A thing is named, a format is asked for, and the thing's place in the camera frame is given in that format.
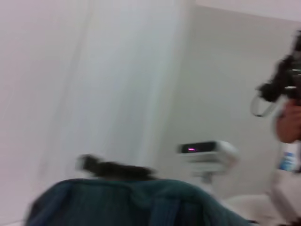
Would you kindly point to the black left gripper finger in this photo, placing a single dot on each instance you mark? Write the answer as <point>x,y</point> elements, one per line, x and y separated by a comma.
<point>117,168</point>

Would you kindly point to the dark teal insulated lunch bag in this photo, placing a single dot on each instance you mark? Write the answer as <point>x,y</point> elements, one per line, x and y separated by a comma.
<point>117,204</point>

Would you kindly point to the person bare forearm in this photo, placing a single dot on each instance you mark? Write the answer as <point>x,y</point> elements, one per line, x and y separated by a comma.
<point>289,124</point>

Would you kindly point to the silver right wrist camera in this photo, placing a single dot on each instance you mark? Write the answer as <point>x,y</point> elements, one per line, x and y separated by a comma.
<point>207,155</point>

